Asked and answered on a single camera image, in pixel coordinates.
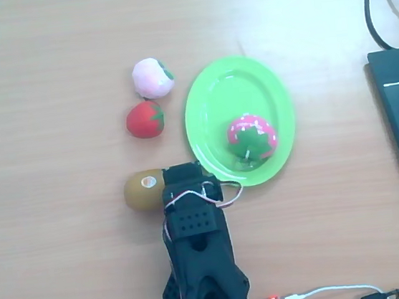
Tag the green oval plate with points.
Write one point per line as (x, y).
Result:
(235, 80)

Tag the brown kiwi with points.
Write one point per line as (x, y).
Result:
(140, 196)

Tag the pink plush strawberry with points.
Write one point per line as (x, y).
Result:
(251, 125)

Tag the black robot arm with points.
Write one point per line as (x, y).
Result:
(202, 264)

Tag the red plush tomato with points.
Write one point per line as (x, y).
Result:
(140, 122)

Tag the pale pink plush peach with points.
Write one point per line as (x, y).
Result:
(148, 77)

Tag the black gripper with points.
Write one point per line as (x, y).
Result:
(181, 174)

